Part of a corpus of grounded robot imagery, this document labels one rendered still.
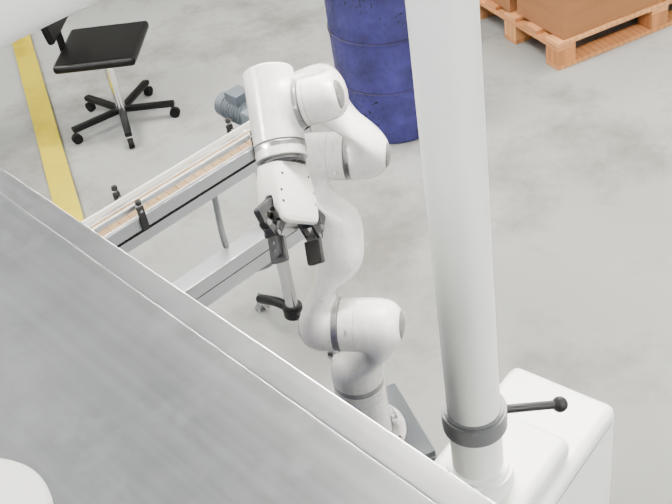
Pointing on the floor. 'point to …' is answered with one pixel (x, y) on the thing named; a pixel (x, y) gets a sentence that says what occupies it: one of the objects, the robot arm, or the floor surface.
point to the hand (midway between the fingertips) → (298, 257)
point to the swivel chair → (69, 54)
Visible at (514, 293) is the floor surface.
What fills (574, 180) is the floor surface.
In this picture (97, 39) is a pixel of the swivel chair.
